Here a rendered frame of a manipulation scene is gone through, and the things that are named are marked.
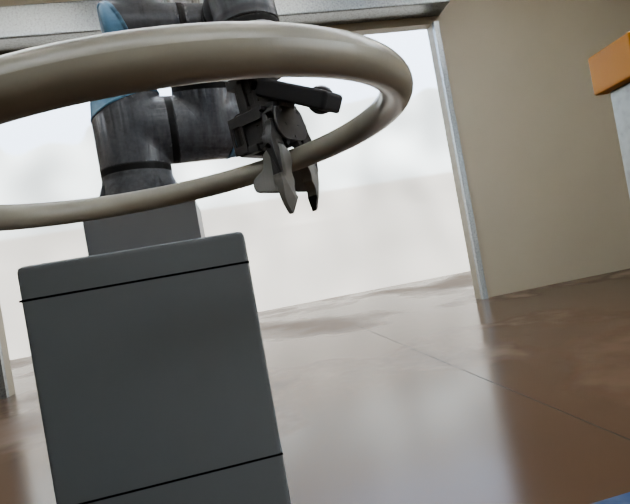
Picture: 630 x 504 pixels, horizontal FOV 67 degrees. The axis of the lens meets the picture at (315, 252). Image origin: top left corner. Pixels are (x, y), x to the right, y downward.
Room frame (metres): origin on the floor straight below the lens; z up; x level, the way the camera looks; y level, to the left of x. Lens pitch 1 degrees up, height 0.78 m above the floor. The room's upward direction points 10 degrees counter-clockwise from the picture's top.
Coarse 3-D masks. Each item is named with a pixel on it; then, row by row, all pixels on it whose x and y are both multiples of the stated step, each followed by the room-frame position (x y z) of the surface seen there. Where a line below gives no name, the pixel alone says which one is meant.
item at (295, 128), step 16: (240, 80) 0.67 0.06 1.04; (256, 80) 0.66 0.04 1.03; (240, 96) 0.67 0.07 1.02; (256, 96) 0.67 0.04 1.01; (240, 112) 0.70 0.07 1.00; (256, 112) 0.64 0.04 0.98; (272, 112) 0.63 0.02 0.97; (288, 112) 0.66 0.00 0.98; (240, 128) 0.66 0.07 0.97; (256, 128) 0.65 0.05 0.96; (288, 128) 0.65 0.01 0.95; (304, 128) 0.68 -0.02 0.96; (240, 144) 0.67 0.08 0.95; (256, 144) 0.65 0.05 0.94; (288, 144) 0.65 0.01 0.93
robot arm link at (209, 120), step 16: (176, 0) 1.00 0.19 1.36; (192, 0) 1.00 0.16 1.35; (176, 96) 1.05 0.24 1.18; (192, 96) 1.03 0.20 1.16; (208, 96) 1.03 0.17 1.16; (224, 96) 1.05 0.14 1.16; (176, 112) 1.02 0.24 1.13; (192, 112) 1.03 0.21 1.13; (208, 112) 1.04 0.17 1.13; (224, 112) 1.05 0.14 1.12; (192, 128) 1.03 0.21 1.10; (208, 128) 1.05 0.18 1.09; (224, 128) 1.06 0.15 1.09; (192, 144) 1.05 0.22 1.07; (208, 144) 1.06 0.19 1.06; (224, 144) 1.08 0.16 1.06; (192, 160) 1.09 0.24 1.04
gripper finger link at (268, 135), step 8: (272, 120) 0.63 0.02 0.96; (272, 128) 0.62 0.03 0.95; (264, 136) 0.62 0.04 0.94; (272, 136) 0.62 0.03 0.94; (280, 136) 0.64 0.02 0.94; (264, 144) 0.62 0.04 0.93; (272, 144) 0.62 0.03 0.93; (272, 152) 0.62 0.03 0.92; (272, 160) 0.63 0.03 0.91; (280, 160) 0.62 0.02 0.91; (272, 168) 0.63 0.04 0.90; (280, 168) 0.62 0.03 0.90
